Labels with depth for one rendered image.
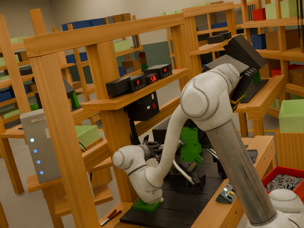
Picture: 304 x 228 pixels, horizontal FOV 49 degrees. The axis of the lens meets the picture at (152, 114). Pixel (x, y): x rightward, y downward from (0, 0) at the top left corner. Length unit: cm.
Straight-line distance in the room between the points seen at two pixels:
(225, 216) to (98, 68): 103
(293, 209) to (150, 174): 59
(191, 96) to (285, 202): 60
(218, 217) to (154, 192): 43
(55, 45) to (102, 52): 33
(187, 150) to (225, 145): 90
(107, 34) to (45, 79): 51
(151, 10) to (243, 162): 1129
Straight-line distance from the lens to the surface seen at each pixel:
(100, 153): 198
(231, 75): 125
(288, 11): 495
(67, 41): 171
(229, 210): 186
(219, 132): 114
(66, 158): 169
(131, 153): 154
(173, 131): 140
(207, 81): 111
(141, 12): 1250
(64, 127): 165
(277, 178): 220
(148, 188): 151
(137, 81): 197
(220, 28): 1067
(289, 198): 144
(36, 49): 160
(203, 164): 239
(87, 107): 190
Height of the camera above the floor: 189
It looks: 15 degrees down
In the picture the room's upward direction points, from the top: 11 degrees counter-clockwise
